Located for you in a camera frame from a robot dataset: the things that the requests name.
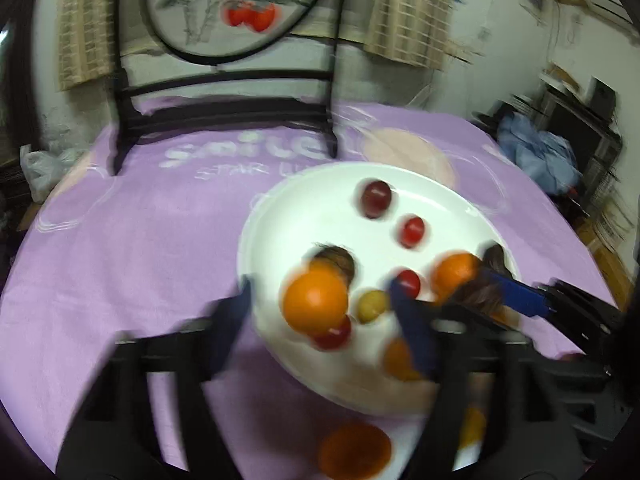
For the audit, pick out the black monitor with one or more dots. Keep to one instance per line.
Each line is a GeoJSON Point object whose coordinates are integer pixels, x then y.
{"type": "Point", "coordinates": [575, 130]}

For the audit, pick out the oval yellow-orange citrus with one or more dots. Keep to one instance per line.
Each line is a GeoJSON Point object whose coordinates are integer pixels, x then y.
{"type": "Point", "coordinates": [472, 427]}

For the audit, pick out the large red tomato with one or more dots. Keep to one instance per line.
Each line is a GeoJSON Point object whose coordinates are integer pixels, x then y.
{"type": "Point", "coordinates": [334, 339]}

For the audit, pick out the black speaker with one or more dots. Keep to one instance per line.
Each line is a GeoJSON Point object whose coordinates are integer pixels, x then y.
{"type": "Point", "coordinates": [602, 97]}

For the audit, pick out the small red tomato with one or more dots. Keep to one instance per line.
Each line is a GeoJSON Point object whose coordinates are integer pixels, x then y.
{"type": "Point", "coordinates": [410, 282]}
{"type": "Point", "coordinates": [412, 230]}

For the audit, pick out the beige checked curtain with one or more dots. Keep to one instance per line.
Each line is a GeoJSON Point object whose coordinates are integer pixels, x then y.
{"type": "Point", "coordinates": [87, 25]}
{"type": "Point", "coordinates": [410, 10]}

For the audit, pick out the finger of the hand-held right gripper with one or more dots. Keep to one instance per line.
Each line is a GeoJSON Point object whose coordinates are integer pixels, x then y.
{"type": "Point", "coordinates": [522, 295]}

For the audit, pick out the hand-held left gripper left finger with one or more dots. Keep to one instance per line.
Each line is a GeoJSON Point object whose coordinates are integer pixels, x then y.
{"type": "Point", "coordinates": [232, 325]}

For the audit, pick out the round painted table screen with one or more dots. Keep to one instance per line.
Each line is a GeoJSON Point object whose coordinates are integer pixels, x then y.
{"type": "Point", "coordinates": [235, 5]}

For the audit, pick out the blue cloth pile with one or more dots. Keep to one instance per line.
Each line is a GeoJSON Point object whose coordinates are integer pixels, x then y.
{"type": "Point", "coordinates": [542, 152]}

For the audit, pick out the purple tablecloth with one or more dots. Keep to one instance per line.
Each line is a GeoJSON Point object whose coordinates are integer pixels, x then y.
{"type": "Point", "coordinates": [125, 260]}

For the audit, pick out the dark red plum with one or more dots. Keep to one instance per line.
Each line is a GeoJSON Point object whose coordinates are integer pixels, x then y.
{"type": "Point", "coordinates": [375, 199]}

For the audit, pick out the white oval plate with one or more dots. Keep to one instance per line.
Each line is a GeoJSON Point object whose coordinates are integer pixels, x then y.
{"type": "Point", "coordinates": [300, 220]}

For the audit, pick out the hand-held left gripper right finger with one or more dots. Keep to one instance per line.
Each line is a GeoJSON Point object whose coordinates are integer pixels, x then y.
{"type": "Point", "coordinates": [417, 340]}

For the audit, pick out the yellow-green plum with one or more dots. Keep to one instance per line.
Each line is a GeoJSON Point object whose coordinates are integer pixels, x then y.
{"type": "Point", "coordinates": [372, 305]}

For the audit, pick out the white plastic bag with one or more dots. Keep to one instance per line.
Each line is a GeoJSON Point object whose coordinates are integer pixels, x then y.
{"type": "Point", "coordinates": [42, 170]}

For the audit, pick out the cardboard box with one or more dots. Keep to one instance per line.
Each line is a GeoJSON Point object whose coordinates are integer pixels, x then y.
{"type": "Point", "coordinates": [602, 245]}

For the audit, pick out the large orange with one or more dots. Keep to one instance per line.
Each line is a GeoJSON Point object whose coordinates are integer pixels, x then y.
{"type": "Point", "coordinates": [355, 450]}

